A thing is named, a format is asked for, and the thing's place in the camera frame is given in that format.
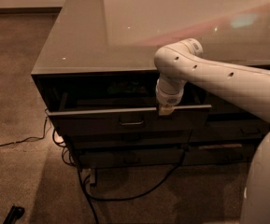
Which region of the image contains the dark drawer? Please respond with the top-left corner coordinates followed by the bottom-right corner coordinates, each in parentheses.
top-left (204, 93), bottom-right (245, 114)
top-left (183, 144), bottom-right (256, 166)
top-left (79, 148), bottom-right (183, 168)
top-left (69, 130), bottom-right (191, 149)
top-left (190, 119), bottom-right (270, 143)
top-left (47, 94), bottom-right (211, 136)

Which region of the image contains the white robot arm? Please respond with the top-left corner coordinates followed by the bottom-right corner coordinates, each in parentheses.
top-left (154, 38), bottom-right (270, 224)

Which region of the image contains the dark cabinet with glass top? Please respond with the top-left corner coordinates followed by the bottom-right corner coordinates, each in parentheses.
top-left (32, 0), bottom-right (270, 170)

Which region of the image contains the black object on floor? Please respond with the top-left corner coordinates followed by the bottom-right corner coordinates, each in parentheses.
top-left (3, 205), bottom-right (25, 224)

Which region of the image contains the thick black floor cable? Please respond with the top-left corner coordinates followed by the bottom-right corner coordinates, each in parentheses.
top-left (77, 154), bottom-right (185, 224)

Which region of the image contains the thin black floor cable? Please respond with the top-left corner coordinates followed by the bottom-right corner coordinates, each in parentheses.
top-left (0, 108), bottom-right (51, 159)

